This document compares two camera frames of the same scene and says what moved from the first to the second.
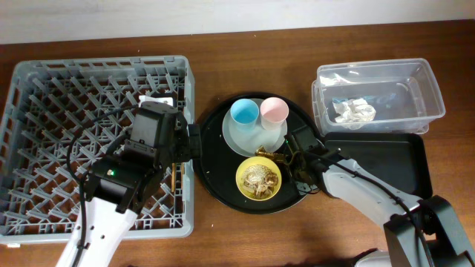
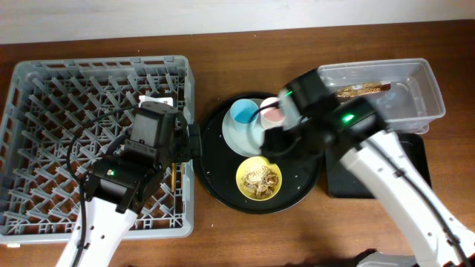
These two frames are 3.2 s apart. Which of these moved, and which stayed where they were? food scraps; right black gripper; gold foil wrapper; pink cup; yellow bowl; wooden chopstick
Moved: right black gripper; gold foil wrapper
Stayed: pink cup; yellow bowl; wooden chopstick; food scraps
